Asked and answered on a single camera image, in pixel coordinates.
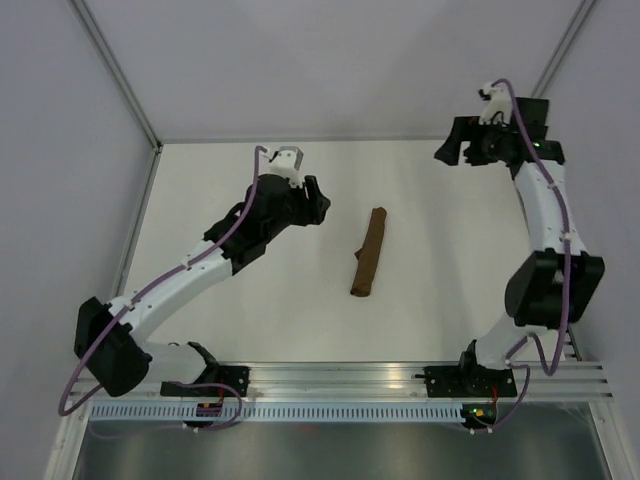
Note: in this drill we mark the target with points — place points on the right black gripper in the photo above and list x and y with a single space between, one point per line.
464 128

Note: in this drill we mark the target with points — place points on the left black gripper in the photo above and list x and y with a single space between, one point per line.
314 211

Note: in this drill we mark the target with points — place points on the brown cloth napkin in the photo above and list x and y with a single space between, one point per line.
368 255

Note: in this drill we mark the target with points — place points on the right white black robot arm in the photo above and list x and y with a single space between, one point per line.
555 283

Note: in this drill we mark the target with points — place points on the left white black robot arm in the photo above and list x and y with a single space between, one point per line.
112 339

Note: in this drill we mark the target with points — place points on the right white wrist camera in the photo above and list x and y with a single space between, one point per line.
498 108

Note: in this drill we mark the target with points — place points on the right aluminium frame post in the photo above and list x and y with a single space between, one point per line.
561 51

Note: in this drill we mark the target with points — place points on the aluminium frame post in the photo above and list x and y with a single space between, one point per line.
561 51
100 43

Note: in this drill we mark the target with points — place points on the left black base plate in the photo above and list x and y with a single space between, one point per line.
213 382

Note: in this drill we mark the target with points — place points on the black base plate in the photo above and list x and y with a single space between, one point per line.
213 382
452 381

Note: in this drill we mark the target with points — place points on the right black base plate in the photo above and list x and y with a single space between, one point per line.
452 381

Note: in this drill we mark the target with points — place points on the left aluminium frame post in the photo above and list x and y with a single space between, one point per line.
100 43

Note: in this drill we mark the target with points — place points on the aluminium mounting rail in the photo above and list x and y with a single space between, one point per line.
574 381

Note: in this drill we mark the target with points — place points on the white slotted cable duct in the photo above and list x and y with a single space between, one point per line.
323 412

